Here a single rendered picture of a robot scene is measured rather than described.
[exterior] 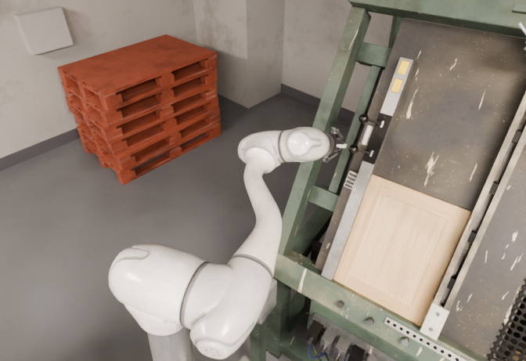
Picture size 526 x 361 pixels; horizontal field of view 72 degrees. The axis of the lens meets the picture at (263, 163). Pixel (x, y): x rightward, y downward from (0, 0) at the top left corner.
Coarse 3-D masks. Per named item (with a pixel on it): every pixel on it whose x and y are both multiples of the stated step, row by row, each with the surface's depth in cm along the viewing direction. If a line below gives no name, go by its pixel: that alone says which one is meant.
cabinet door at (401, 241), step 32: (384, 192) 146; (416, 192) 140; (384, 224) 146; (416, 224) 141; (448, 224) 135; (352, 256) 153; (384, 256) 147; (416, 256) 141; (448, 256) 136; (352, 288) 154; (384, 288) 147; (416, 288) 142; (416, 320) 142
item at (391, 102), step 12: (408, 60) 138; (396, 72) 140; (408, 72) 138; (396, 96) 140; (384, 108) 143; (396, 108) 142; (360, 168) 148; (372, 168) 146; (360, 180) 148; (360, 192) 148; (348, 204) 151; (360, 204) 150; (348, 216) 151; (348, 228) 151; (336, 240) 154; (336, 252) 154; (336, 264) 154; (324, 276) 157
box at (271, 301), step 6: (276, 282) 152; (270, 288) 149; (276, 288) 156; (270, 294) 151; (270, 300) 154; (264, 306) 150; (270, 306) 157; (264, 312) 153; (258, 318) 154; (264, 318) 155
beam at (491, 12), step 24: (360, 0) 140; (384, 0) 135; (408, 0) 131; (432, 0) 128; (456, 0) 124; (480, 0) 121; (504, 0) 117; (456, 24) 130; (480, 24) 123; (504, 24) 118
